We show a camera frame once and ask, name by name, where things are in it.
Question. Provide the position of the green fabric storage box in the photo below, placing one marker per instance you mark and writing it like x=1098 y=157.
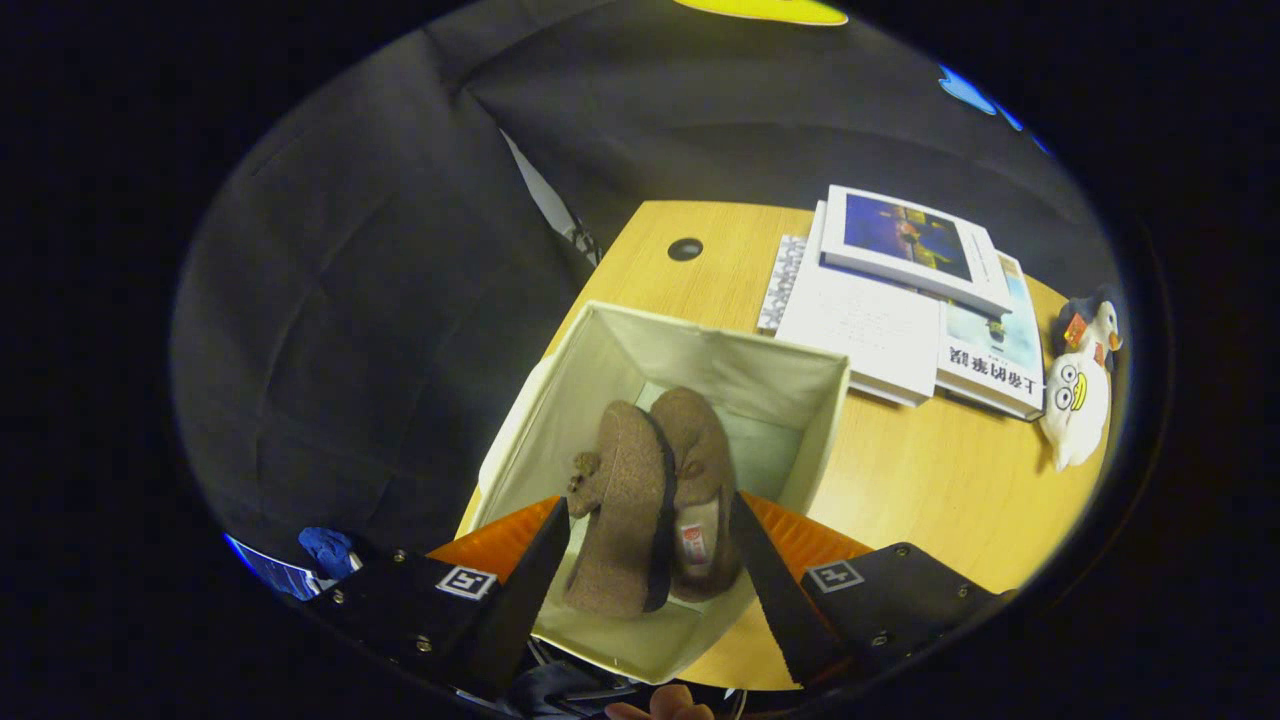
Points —
x=700 y=360

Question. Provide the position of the book with blue photo cover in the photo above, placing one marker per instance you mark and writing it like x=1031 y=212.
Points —
x=910 y=235

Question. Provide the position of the penguin plush toy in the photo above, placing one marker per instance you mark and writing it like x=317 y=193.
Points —
x=1090 y=320

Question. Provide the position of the brown fuzzy shoe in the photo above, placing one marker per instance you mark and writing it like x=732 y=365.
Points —
x=700 y=450
x=625 y=500

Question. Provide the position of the grey patterned booklet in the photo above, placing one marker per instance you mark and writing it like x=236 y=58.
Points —
x=782 y=285

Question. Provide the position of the white book with text cover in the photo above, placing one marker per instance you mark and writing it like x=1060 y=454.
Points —
x=860 y=320

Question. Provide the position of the white seal plush toy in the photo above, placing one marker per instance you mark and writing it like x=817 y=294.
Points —
x=1075 y=410

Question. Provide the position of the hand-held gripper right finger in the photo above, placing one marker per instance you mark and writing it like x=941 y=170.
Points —
x=785 y=600

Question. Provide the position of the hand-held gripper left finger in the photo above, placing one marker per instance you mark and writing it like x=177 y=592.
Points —
x=520 y=600

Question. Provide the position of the blue cloth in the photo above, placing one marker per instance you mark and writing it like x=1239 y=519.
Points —
x=325 y=550

